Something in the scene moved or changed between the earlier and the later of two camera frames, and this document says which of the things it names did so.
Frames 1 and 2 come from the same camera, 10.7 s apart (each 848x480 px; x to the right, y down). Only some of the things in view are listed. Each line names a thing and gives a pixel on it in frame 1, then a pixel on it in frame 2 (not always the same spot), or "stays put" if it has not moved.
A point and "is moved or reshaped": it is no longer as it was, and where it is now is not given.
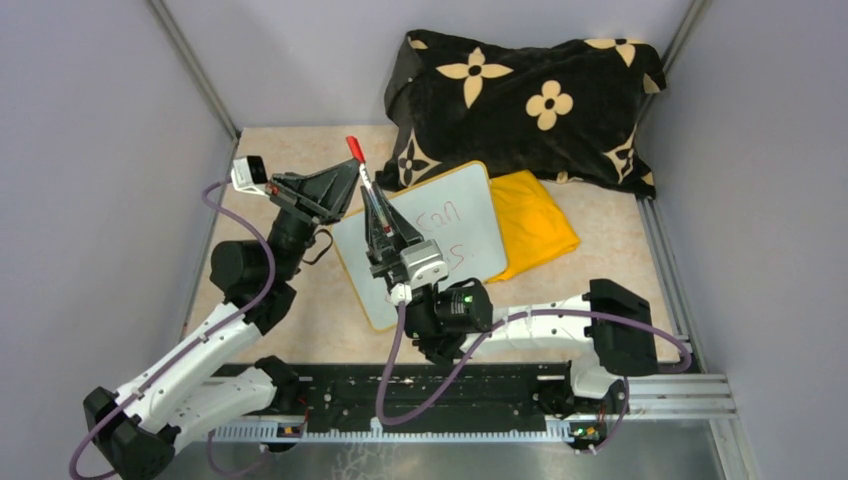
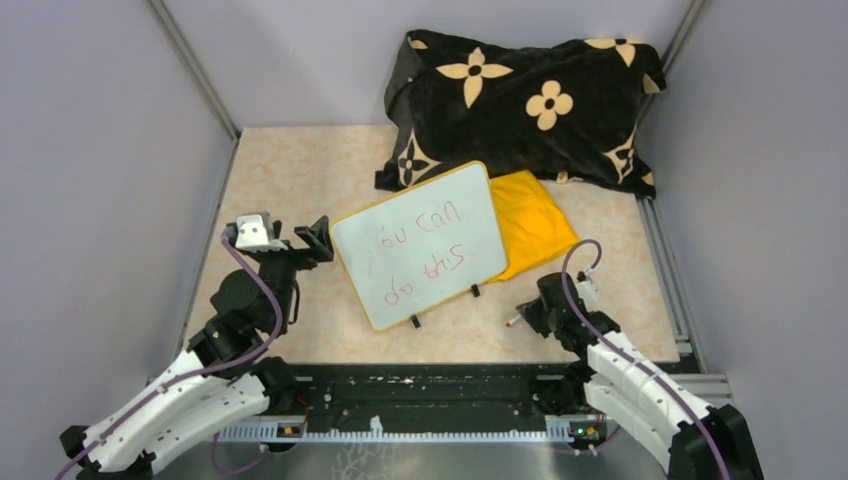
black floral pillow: [568, 112] stays put
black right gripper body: [390, 266] → [542, 320]
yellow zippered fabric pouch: [533, 228] stays put
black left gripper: [316, 198] → [318, 237]
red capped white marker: [359, 156] is moved or reshaped
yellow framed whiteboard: [452, 210] stays put
